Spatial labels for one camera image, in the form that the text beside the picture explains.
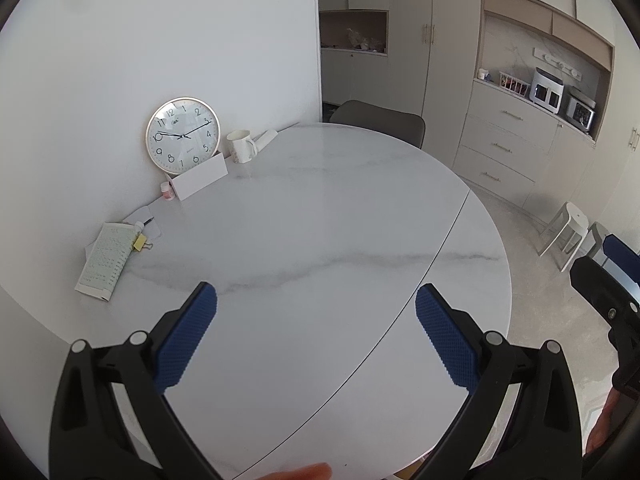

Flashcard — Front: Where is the grey stool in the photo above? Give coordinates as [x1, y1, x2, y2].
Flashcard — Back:
[582, 220, 614, 267]

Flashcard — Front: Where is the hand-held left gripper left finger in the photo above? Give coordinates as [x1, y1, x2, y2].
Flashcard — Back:
[49, 281, 224, 480]

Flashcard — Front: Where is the clear plastic bag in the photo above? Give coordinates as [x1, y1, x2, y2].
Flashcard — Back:
[347, 27, 387, 55]

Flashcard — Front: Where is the round gold-rimmed wall clock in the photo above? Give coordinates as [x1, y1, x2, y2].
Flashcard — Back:
[145, 97, 221, 174]

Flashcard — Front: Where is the silver microwave appliance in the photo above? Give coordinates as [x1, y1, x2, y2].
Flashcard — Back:
[565, 87, 597, 134]

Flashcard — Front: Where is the white box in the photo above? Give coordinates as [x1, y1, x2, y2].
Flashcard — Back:
[166, 152, 229, 202]

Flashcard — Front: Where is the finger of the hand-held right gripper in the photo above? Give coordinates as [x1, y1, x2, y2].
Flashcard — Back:
[570, 257, 640, 323]
[602, 234, 640, 281]

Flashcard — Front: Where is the white stool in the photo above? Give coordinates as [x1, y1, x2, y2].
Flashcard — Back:
[538, 201, 591, 272]

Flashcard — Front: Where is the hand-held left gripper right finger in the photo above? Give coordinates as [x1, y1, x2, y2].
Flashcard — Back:
[415, 283, 583, 480]

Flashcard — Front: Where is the wire dish rack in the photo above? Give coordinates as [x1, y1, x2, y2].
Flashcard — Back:
[497, 72, 531, 97]

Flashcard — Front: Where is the person's right hand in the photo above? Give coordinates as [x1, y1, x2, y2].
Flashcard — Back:
[586, 389, 624, 454]

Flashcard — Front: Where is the white mug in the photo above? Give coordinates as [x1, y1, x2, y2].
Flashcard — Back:
[227, 129, 259, 164]

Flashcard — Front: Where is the grey dining chair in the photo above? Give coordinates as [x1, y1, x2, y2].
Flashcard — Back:
[329, 99, 426, 149]

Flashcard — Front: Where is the person's left hand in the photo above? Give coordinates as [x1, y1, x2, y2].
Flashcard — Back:
[259, 462, 334, 480]

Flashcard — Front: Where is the white power strip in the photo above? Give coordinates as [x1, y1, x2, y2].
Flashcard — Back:
[532, 48, 584, 80]

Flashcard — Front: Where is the pale green booklet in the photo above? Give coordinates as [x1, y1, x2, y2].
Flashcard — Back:
[74, 223, 134, 304]

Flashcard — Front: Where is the beige wall cabinet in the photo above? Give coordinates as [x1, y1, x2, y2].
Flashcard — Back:
[317, 0, 640, 241]

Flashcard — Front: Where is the white paper sheet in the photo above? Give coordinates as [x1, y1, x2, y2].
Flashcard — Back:
[122, 205, 162, 241]

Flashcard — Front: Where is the white countertop appliance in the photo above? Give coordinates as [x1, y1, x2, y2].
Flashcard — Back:
[529, 67, 566, 114]

